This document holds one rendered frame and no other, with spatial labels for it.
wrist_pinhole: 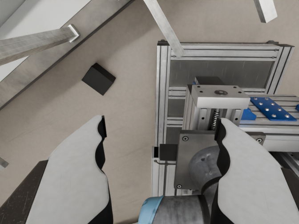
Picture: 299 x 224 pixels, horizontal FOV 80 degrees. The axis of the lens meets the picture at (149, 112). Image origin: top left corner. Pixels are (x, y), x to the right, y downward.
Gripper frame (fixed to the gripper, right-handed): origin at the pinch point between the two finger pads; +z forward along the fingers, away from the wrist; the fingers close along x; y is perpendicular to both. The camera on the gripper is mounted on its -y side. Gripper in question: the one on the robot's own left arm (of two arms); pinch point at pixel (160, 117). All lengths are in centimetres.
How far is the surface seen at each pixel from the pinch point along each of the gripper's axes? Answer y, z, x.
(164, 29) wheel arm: -1.2, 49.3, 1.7
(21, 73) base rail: 17, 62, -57
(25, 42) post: 0.3, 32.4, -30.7
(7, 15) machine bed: -4, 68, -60
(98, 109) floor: 74, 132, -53
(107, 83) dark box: 43, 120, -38
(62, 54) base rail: 9, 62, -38
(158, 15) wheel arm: -4.9, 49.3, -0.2
